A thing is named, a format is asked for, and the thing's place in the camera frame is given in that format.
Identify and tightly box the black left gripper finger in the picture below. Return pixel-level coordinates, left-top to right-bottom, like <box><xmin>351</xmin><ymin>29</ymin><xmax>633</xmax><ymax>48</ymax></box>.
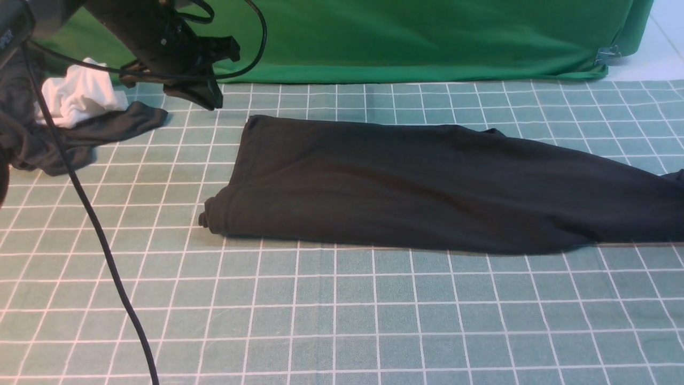
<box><xmin>163</xmin><ymin>78</ymin><xmax>224</xmax><ymax>111</ymax></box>
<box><xmin>118</xmin><ymin>59</ymin><xmax>161</xmax><ymax>89</ymax></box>

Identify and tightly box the teal grid tablecloth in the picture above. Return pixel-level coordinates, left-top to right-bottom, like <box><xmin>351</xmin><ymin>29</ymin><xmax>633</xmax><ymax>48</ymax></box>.
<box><xmin>0</xmin><ymin>79</ymin><xmax>684</xmax><ymax>385</ymax></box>

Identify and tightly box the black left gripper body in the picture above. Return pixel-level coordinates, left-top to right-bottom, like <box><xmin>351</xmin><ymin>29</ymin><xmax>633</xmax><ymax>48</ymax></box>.
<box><xmin>88</xmin><ymin>1</ymin><xmax>241</xmax><ymax>76</ymax></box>

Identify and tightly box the green backdrop cloth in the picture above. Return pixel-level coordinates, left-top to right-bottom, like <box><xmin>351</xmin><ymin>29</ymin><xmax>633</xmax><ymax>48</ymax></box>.
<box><xmin>32</xmin><ymin>0</ymin><xmax>655</xmax><ymax>86</ymax></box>

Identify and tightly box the crumpled white garment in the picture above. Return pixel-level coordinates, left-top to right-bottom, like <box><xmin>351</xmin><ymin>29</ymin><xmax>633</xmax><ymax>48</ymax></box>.
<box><xmin>41</xmin><ymin>64</ymin><xmax>129</xmax><ymax>128</ymax></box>

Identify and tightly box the crumpled dark gray garment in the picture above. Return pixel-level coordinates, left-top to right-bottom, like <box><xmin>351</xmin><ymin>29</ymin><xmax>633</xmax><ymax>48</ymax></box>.
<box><xmin>1</xmin><ymin>52</ymin><xmax>168</xmax><ymax>177</ymax></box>

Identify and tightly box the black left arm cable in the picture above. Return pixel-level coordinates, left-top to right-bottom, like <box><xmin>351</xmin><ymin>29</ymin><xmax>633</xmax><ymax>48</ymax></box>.
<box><xmin>21</xmin><ymin>0</ymin><xmax>268</xmax><ymax>385</ymax></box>

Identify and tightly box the silver binder clip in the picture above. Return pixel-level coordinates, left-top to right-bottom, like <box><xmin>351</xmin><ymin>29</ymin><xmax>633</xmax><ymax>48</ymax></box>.
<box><xmin>594</xmin><ymin>45</ymin><xmax>623</xmax><ymax>66</ymax></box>

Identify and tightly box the dark gray long-sleeved shirt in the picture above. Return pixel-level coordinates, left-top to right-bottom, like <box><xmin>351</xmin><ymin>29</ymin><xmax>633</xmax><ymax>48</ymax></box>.
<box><xmin>198</xmin><ymin>115</ymin><xmax>683</xmax><ymax>255</ymax></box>

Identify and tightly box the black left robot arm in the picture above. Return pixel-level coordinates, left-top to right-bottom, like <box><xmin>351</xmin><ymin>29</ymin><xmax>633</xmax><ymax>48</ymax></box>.
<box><xmin>2</xmin><ymin>1</ymin><xmax>240</xmax><ymax>200</ymax></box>

